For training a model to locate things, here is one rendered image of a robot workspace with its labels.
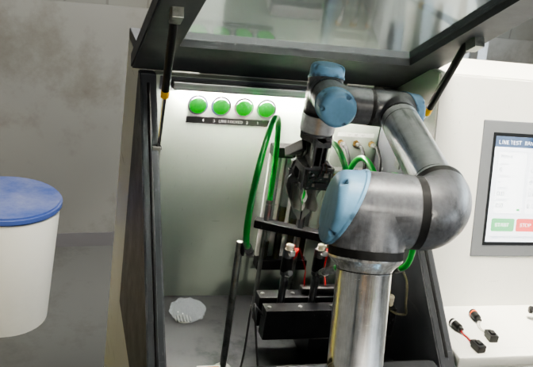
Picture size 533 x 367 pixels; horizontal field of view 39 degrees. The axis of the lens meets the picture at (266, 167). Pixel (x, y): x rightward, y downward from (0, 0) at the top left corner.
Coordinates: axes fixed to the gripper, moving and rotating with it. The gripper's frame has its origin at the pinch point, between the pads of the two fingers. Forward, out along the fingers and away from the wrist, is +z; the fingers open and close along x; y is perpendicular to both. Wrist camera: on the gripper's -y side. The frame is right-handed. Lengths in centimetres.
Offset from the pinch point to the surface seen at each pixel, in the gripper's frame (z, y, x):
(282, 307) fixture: 24.7, 0.5, -0.4
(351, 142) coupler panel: -7.2, -30.6, 23.3
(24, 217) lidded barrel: 67, -136, -63
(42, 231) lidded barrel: 76, -141, -56
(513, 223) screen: 4, -4, 60
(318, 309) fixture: 24.7, 1.8, 8.3
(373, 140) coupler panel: -8.0, -30.6, 29.5
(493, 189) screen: -5, -6, 53
